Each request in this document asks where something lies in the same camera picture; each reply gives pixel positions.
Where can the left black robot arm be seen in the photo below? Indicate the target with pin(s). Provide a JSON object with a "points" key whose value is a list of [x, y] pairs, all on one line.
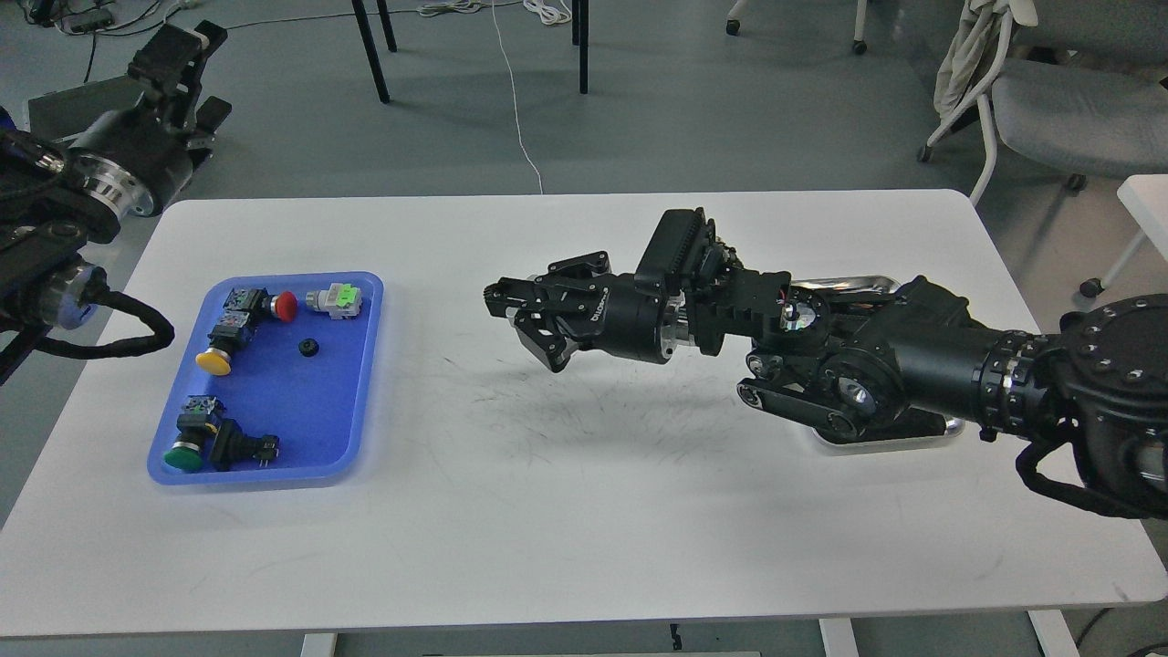
{"points": [[56, 199]]}

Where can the red push button switch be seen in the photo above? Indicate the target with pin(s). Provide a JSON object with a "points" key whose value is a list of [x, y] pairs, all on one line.
{"points": [[261, 303]]}

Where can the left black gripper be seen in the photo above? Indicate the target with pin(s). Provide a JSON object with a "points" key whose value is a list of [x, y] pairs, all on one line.
{"points": [[128, 159]]}

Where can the black table leg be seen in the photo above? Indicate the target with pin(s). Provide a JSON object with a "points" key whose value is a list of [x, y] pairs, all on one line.
{"points": [[370, 49], [579, 10]]}

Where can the black switch part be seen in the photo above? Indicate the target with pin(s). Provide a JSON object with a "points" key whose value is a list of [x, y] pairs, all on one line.
{"points": [[232, 446]]}

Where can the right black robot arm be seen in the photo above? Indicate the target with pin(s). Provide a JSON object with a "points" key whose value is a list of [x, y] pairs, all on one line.
{"points": [[1090, 400]]}

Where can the grey green switch part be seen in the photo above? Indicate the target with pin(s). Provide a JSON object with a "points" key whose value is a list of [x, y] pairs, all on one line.
{"points": [[338, 301]]}

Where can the black table leg right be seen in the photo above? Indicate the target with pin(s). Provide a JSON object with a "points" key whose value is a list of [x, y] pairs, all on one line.
{"points": [[579, 10]]}

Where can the grey office chair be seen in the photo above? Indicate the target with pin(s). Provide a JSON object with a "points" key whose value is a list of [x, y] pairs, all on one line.
{"points": [[1083, 122]]}

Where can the yellow push button switch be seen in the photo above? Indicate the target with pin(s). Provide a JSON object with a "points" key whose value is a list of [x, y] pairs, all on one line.
{"points": [[232, 331]]}

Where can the grey plastic crate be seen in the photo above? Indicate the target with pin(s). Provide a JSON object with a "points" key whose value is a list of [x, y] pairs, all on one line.
{"points": [[97, 109]]}

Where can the blue plastic tray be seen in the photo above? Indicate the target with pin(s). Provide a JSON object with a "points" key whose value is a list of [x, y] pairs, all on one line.
{"points": [[314, 405]]}

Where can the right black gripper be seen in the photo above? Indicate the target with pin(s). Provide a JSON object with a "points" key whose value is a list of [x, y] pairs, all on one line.
{"points": [[688, 287]]}

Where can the silver metal tray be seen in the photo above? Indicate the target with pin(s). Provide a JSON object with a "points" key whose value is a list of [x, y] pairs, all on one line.
{"points": [[859, 401]]}

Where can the green push button switch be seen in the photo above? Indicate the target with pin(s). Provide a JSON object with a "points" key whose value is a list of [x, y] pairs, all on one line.
{"points": [[199, 422]]}

